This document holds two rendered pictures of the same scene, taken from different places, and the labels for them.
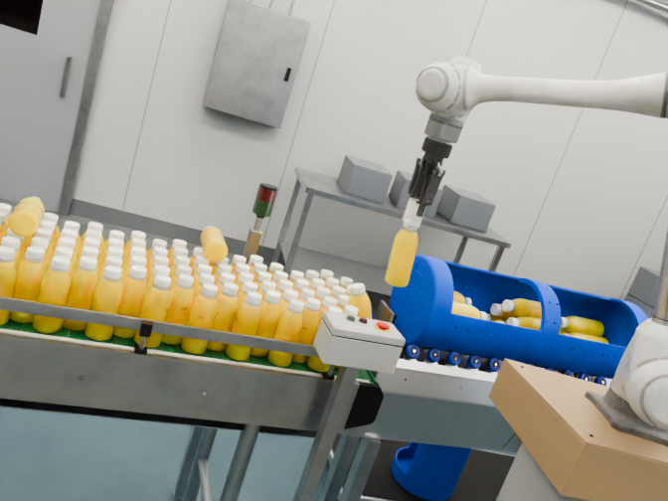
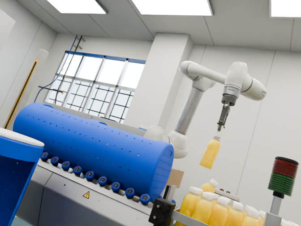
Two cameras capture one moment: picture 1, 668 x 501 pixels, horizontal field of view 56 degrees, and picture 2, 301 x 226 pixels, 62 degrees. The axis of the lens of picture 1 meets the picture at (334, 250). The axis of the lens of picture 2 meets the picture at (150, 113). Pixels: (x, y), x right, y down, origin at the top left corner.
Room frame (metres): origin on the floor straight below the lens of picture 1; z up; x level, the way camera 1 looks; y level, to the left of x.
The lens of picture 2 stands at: (2.86, 0.47, 1.12)
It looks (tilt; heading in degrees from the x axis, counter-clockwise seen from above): 10 degrees up; 224
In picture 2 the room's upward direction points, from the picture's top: 20 degrees clockwise
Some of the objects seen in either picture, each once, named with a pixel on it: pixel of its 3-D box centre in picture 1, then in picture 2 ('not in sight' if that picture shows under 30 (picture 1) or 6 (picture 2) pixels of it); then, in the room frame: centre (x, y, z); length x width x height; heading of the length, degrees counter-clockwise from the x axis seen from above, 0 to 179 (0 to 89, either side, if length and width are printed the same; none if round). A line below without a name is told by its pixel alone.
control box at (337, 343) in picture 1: (359, 341); (219, 199); (1.52, -0.13, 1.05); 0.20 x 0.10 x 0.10; 112
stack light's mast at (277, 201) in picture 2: (262, 208); (280, 186); (2.05, 0.27, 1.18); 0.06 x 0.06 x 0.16
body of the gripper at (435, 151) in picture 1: (433, 157); (227, 105); (1.66, -0.17, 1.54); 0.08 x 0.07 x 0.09; 22
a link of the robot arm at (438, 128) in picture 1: (442, 129); (230, 93); (1.66, -0.17, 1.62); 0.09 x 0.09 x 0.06
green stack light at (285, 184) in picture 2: (262, 207); (281, 184); (2.05, 0.27, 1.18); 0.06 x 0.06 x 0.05
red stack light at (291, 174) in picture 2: (266, 194); (284, 169); (2.05, 0.27, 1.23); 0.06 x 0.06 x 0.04
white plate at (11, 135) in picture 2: not in sight; (11, 134); (2.45, -0.68, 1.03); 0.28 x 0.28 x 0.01
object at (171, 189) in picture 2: (383, 324); (167, 197); (1.86, -0.22, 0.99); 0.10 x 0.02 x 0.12; 22
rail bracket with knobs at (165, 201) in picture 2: not in sight; (162, 214); (2.03, -0.10, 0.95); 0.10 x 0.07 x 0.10; 22
